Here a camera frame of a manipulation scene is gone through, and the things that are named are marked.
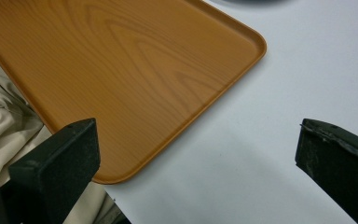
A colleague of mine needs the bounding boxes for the wood-grain brown tray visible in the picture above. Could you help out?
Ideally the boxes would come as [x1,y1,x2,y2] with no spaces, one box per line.
[0,0,268,185]

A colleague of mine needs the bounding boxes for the beige cloth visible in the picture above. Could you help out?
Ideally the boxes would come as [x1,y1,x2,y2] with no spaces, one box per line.
[0,43,129,224]

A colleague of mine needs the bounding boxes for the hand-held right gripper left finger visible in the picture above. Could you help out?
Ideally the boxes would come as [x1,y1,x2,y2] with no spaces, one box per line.
[0,118,102,224]

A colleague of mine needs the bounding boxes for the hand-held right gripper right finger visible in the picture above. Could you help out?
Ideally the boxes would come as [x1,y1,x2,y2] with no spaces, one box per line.
[295,118,358,224]

